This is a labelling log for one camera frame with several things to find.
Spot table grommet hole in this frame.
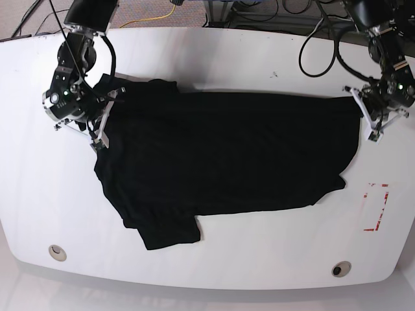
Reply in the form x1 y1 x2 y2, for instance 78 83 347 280
331 261 351 278
49 245 67 262

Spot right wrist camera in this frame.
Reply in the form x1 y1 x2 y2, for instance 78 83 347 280
89 136 109 153

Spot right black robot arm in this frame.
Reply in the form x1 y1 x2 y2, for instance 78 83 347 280
42 1 125 150

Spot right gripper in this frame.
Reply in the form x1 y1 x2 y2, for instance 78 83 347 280
53 86 126 143

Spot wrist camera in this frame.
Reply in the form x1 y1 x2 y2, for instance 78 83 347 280
363 127 384 144
89 136 109 153

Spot black cable loop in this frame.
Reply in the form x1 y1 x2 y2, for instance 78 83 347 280
298 0 377 82

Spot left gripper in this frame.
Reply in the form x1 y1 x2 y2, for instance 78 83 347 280
342 86 409 136

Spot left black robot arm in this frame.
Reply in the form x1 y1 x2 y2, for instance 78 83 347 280
335 1 414 142

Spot black t-shirt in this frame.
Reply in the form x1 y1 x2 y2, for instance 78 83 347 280
95 75 361 250

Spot right table grommet hole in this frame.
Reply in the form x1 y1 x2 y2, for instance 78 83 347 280
331 261 351 278

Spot yellow cable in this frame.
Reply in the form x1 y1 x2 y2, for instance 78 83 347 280
119 3 179 29

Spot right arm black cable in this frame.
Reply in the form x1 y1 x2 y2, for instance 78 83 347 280
48 0 127 108

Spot left table grommet hole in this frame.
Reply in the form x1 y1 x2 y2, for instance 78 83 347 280
49 245 67 262

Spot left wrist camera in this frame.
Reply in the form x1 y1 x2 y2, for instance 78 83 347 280
363 127 384 144

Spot red tape rectangle marker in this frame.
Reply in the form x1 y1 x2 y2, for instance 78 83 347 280
361 183 391 232

